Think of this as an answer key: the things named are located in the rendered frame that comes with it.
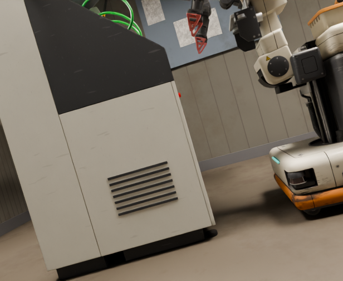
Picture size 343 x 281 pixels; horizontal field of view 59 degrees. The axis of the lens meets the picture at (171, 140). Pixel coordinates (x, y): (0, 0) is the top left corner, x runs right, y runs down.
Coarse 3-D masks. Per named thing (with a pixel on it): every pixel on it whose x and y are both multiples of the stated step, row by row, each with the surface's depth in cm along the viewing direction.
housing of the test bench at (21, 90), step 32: (0, 0) 143; (0, 32) 144; (32, 32) 143; (0, 64) 144; (32, 64) 144; (0, 96) 145; (32, 96) 145; (32, 128) 145; (32, 160) 146; (64, 160) 145; (32, 192) 146; (64, 192) 146; (64, 224) 147; (64, 256) 147; (96, 256) 147
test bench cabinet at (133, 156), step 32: (128, 96) 143; (160, 96) 143; (64, 128) 145; (96, 128) 144; (128, 128) 144; (160, 128) 144; (96, 160) 145; (128, 160) 145; (160, 160) 144; (192, 160) 144; (96, 192) 146; (128, 192) 145; (160, 192) 145; (192, 192) 145; (96, 224) 146; (128, 224) 146; (160, 224) 146; (192, 224) 145; (128, 256) 150
